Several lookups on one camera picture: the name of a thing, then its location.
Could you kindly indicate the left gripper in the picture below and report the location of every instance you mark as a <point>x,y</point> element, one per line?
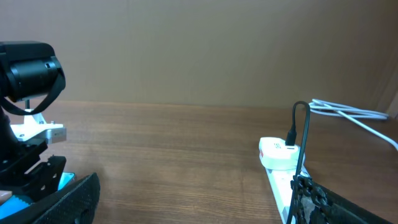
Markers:
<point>23,173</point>

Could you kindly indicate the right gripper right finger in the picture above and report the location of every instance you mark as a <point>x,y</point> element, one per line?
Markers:
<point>313,203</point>

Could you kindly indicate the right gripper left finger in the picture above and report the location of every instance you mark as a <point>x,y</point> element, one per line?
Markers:
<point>76,203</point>

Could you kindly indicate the smartphone with cyan screen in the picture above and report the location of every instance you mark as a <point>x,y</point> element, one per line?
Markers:
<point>16,203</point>

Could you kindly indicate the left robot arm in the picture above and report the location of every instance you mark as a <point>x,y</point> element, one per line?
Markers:
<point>31,79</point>

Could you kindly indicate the white USB charger plug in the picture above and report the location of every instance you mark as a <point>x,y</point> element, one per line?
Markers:
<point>274,154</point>

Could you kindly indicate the white power strip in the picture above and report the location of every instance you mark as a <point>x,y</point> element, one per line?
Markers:
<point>280,184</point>

